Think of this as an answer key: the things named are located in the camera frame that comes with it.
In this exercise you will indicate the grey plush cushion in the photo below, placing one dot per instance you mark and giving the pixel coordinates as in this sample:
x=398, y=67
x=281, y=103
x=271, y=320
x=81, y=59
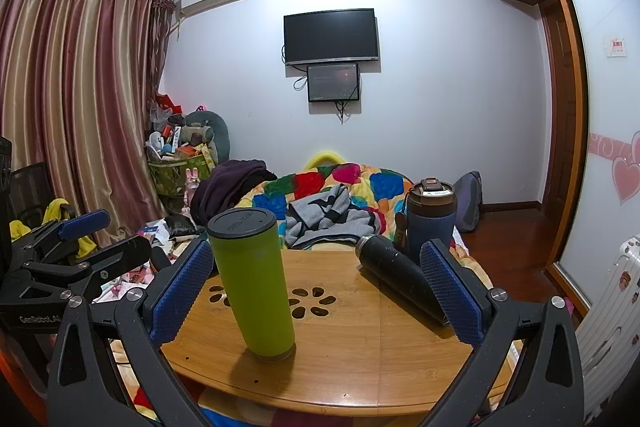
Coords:
x=220, y=132

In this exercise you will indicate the round bamboo lap table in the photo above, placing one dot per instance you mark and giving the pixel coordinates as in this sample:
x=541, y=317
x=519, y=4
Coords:
x=350, y=347

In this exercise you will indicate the colourful patchwork quilt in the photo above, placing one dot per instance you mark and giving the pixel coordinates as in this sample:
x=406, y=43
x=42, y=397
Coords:
x=385, y=187

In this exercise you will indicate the green cup with dark lid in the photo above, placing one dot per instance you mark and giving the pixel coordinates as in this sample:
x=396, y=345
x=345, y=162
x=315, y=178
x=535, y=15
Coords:
x=250, y=287

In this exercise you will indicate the dark blue tumbler brown lid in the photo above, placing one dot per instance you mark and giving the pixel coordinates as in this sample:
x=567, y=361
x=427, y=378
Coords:
x=431, y=227

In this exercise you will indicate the black mesh chair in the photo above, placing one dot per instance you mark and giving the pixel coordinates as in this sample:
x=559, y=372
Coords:
x=32, y=189

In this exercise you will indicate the grey backpack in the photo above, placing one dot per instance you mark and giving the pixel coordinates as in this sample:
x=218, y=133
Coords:
x=470, y=202

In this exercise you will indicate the yellow plastic hoop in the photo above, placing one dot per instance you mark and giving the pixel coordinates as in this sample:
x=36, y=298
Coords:
x=325, y=154

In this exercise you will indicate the red bag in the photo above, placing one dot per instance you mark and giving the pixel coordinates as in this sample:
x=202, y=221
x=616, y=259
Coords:
x=167, y=104

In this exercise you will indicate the pile of scattered papers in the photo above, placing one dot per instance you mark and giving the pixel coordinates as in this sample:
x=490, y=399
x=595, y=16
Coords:
x=160, y=237

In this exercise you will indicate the white suitcase with stickers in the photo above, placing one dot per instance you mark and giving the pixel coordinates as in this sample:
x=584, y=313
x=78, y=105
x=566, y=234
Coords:
x=612, y=322

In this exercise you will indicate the yellow cloth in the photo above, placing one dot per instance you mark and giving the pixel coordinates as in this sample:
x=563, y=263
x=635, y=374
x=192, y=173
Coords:
x=55, y=209

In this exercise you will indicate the small black wall monitor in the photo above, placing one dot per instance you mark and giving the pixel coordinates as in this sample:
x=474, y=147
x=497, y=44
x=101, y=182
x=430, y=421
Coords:
x=334, y=82

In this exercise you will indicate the pink bunny toy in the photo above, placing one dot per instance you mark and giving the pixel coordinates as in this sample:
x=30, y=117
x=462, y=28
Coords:
x=191, y=182

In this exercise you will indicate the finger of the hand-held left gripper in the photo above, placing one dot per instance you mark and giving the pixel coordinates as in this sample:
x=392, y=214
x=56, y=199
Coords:
x=85, y=223
x=120, y=254

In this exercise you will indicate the grey striped garment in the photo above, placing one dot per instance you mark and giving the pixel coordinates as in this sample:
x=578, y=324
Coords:
x=325, y=217

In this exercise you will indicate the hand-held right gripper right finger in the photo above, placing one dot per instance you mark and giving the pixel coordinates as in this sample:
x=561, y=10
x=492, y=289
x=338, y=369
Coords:
x=452, y=292

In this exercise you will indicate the pink striped curtain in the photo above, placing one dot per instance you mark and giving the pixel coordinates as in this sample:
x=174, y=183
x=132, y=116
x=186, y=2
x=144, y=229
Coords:
x=75, y=97

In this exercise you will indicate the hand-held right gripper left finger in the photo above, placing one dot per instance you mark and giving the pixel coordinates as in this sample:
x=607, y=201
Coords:
x=180, y=292

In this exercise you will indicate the black wall television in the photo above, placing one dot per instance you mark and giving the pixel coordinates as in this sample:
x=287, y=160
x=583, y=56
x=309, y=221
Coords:
x=330, y=36

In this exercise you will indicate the green basket of clutter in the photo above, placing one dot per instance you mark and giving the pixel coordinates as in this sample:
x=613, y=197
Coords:
x=172, y=177

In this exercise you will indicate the dark purple blanket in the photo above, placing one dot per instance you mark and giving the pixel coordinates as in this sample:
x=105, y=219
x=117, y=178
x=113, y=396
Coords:
x=225, y=187

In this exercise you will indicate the frosted sliding wardrobe door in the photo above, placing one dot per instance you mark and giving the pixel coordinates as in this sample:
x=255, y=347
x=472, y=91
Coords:
x=600, y=132

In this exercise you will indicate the black thermos bottle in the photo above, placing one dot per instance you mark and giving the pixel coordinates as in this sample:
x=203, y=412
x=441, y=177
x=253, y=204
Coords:
x=390, y=267

